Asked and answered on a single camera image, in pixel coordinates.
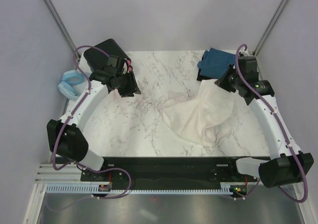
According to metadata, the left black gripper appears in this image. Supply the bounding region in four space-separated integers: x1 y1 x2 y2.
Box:
116 71 141 98

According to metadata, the black pink drawer box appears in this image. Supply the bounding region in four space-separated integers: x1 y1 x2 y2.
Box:
83 39 131 72

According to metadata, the white t shirt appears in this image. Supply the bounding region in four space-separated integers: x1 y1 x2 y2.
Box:
160 79 234 147

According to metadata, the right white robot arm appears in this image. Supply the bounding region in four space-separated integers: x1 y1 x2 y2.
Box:
215 57 314 188

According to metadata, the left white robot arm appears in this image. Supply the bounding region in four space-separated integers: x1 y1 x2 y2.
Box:
47 56 141 181

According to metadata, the folded teal t shirt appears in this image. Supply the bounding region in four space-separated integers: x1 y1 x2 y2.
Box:
201 48 235 79

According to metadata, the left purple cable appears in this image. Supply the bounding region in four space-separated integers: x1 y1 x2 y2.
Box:
52 45 132 211

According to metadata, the purple cable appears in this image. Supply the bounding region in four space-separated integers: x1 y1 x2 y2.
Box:
52 45 132 211
235 44 309 204

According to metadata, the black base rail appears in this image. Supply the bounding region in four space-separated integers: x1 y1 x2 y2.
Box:
80 156 259 188

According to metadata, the white slotted cable duct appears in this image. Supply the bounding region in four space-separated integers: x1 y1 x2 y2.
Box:
46 183 233 195

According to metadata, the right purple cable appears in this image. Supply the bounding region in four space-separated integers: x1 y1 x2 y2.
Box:
235 44 309 204

